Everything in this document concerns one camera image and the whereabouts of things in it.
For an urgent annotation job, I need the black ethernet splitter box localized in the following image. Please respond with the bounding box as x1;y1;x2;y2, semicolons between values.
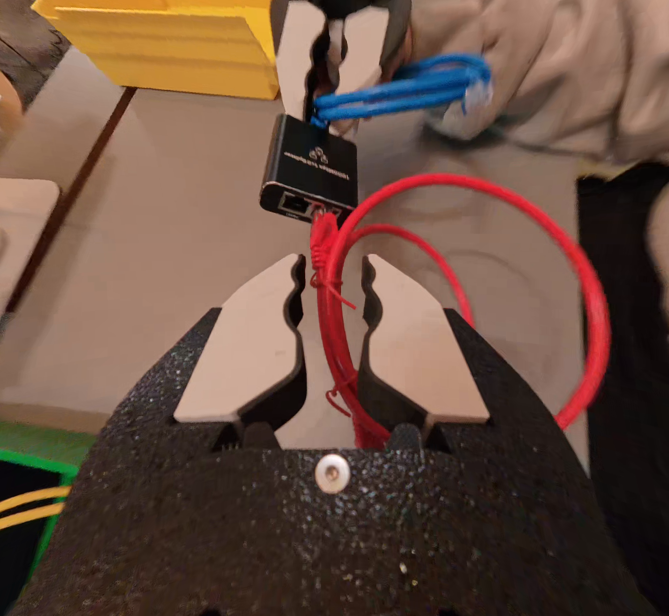
260;114;359;225

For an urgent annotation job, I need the blue ethernet cable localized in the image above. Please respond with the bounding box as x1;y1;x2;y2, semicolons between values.
311;52;494;128

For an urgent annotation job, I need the red ethernet cable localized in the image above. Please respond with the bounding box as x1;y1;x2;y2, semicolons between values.
309;173;611;450

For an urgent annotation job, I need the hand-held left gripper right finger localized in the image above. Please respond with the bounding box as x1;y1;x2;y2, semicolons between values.
358;254;492;436

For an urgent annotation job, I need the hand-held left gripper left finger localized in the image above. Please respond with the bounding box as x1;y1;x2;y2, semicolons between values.
172;254;308;434

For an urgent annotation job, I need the person's right forearm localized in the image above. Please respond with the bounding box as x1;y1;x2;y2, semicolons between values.
410;0;669;167

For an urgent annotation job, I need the yellow plastic bin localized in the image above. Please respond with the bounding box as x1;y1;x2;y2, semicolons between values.
31;0;300;101

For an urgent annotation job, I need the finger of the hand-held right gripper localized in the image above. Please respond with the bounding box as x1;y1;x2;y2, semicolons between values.
276;0;328;122
332;6;392;137

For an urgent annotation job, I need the green plastic bin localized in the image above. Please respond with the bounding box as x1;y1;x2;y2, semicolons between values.
0;420;96;598

